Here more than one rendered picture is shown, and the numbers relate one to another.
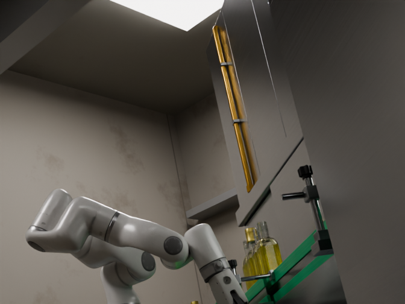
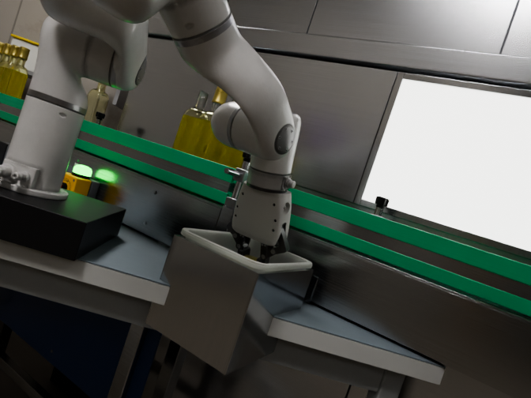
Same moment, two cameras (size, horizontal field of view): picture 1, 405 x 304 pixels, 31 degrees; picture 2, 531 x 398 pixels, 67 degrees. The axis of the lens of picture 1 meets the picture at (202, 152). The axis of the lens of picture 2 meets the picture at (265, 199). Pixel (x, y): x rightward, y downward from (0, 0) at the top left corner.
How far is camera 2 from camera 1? 1.49 m
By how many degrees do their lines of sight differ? 51
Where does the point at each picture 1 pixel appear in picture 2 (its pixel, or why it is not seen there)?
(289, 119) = (331, 20)
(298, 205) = not seen: hidden behind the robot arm
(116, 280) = (75, 59)
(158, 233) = (282, 108)
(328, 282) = (424, 308)
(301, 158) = (336, 77)
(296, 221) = not seen: hidden behind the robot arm
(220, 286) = (277, 213)
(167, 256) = (270, 150)
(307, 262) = (367, 238)
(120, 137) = not seen: outside the picture
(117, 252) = (130, 39)
